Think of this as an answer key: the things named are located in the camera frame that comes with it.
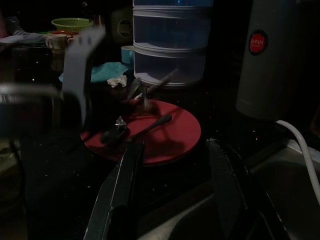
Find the green plastic basket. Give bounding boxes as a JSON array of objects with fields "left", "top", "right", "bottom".
[{"left": 50, "top": 17, "right": 95, "bottom": 34}]

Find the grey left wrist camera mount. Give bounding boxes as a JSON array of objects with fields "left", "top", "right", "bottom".
[{"left": 61, "top": 25, "right": 108, "bottom": 126}]

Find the dark metal spoon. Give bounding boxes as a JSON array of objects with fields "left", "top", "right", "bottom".
[{"left": 100, "top": 114, "right": 174, "bottom": 146}]

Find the cream ceramic cup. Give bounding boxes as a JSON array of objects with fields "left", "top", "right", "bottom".
[{"left": 44, "top": 33, "right": 69, "bottom": 55}]

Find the white crumpled tissue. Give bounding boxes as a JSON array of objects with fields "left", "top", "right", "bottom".
[{"left": 106, "top": 74, "right": 129, "bottom": 89}]

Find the grey thermos jug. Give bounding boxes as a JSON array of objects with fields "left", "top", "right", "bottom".
[{"left": 234, "top": 0, "right": 302, "bottom": 121}]

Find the grey crumpled cloth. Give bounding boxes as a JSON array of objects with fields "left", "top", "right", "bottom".
[{"left": 0, "top": 15, "right": 46, "bottom": 45}]

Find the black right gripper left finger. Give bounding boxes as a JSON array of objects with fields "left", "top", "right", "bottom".
[{"left": 83, "top": 140, "right": 146, "bottom": 240}]

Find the white stacked food container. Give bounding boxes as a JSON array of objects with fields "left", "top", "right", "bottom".
[{"left": 132, "top": 0, "right": 214, "bottom": 88}]

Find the white flexible hose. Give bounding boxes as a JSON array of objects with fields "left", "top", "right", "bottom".
[{"left": 275, "top": 119, "right": 320, "bottom": 202}]

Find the red round plate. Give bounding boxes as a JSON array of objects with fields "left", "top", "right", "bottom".
[{"left": 80, "top": 99, "right": 202, "bottom": 167}]

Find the silver metal utensil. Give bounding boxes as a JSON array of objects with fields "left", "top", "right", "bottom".
[{"left": 126, "top": 67, "right": 180, "bottom": 112}]

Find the blue round cup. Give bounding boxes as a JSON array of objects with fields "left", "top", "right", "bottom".
[{"left": 120, "top": 45, "right": 136, "bottom": 64}]

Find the teal cloth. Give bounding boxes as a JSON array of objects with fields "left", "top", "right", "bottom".
[{"left": 58, "top": 61, "right": 131, "bottom": 84}]

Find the stainless steel sink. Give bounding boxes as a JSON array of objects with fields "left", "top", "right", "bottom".
[{"left": 138, "top": 138, "right": 320, "bottom": 240}]

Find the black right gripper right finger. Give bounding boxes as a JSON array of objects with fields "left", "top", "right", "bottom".
[{"left": 205, "top": 138, "right": 285, "bottom": 240}]

